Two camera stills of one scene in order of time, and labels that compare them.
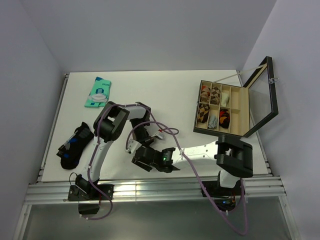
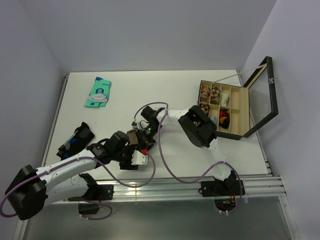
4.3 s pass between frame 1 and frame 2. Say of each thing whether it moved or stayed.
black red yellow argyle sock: stayed
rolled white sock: stayed
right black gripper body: moved
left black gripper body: moved
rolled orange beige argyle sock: stayed
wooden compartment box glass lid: stayed
